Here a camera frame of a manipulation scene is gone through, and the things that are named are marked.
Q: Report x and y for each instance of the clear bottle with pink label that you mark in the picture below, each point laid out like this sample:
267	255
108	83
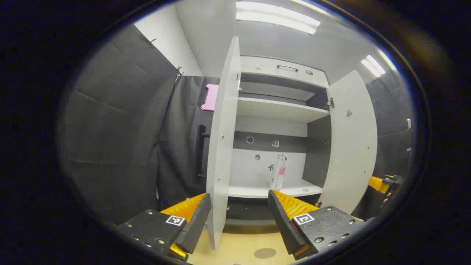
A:
278	176

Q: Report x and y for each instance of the metal cloth clip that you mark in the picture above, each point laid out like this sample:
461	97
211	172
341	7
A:
179	72
152	40

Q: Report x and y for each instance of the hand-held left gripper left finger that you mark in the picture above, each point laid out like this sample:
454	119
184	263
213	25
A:
198	221

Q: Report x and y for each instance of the ceiling light panel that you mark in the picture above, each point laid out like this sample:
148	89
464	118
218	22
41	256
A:
278	16
373	65

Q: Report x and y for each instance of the white cabinet shelf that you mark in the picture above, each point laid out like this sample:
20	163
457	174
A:
254	191
279	109

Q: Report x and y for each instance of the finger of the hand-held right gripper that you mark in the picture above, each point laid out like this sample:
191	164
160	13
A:
377	184

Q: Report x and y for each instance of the white and grey cabinet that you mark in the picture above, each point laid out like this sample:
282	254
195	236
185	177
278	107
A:
250	173

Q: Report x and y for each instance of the black backdrop cloth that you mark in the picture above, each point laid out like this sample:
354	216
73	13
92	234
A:
110	129
390	110

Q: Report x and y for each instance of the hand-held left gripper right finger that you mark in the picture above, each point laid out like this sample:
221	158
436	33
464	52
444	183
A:
281	221

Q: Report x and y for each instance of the round grey coaster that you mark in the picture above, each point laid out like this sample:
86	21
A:
265	253

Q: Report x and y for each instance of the white cabinet door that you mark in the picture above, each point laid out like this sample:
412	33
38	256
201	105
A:
349	154
222	147

